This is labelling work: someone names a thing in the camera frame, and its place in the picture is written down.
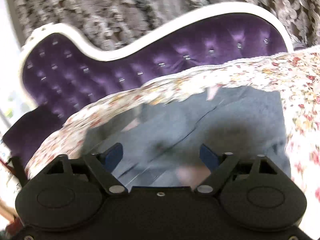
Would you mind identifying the grey argyle knit sweater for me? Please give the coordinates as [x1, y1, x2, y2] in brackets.
[80, 86, 291, 188]

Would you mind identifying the purple tufted headboard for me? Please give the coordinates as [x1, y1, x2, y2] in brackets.
[2, 2, 294, 165]

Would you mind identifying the grey damask curtain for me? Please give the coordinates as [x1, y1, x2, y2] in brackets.
[13, 0, 319, 50]

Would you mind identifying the red vacuum stick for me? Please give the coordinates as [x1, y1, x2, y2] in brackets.
[0, 159, 15, 174]

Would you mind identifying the floral bedspread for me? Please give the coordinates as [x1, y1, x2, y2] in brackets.
[26, 46, 319, 239]

